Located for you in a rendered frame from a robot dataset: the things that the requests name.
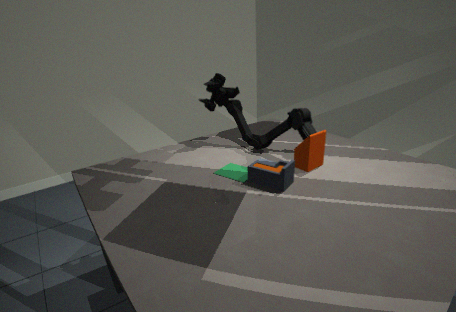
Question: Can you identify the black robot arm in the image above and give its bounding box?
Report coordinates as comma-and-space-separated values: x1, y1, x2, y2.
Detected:
214, 87, 317, 150

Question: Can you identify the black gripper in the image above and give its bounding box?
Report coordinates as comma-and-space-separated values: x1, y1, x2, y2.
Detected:
198, 73, 229, 111

